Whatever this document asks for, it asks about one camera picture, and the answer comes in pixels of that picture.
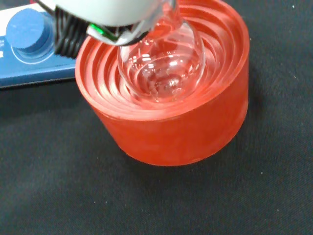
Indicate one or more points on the black bench cloth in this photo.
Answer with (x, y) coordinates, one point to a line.
(73, 195)

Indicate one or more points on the red ribbed flask stand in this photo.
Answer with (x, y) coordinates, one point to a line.
(171, 137)

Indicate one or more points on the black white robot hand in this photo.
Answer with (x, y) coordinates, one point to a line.
(102, 12)

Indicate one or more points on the blue base heater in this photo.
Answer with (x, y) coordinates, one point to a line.
(29, 73)

